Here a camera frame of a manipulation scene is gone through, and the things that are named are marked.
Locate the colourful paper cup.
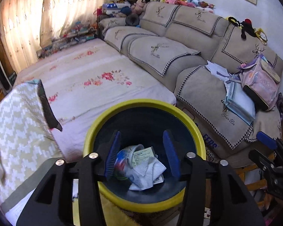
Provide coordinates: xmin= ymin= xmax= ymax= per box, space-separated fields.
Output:
xmin=114 ymin=144 xmax=144 ymax=180

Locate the yellow rimmed black trash bin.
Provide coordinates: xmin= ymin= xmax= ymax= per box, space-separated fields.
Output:
xmin=83 ymin=99 xmax=206 ymax=213

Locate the blue plastic document folder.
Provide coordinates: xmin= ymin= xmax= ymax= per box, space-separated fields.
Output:
xmin=224 ymin=81 xmax=256 ymax=125

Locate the pink school backpack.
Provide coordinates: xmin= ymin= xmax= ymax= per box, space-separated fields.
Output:
xmin=240 ymin=54 xmax=281 ymax=111

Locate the yellow green patterned tablecloth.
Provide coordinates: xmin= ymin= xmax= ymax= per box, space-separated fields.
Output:
xmin=0 ymin=79 xmax=83 ymax=225

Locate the crumpled white tissue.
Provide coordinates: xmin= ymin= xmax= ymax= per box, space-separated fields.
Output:
xmin=126 ymin=157 xmax=166 ymax=191

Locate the beige sectional sofa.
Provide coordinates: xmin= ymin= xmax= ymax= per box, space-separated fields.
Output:
xmin=98 ymin=2 xmax=283 ymax=168

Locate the low shelf of books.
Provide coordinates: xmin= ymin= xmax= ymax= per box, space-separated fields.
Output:
xmin=36 ymin=21 xmax=98 ymax=59

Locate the pile of plush toys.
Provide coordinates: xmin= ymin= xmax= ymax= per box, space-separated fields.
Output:
xmin=94 ymin=0 xmax=215 ymax=27

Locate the cream embroidered curtain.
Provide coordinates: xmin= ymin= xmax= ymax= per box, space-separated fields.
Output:
xmin=0 ymin=0 xmax=115 ymax=73

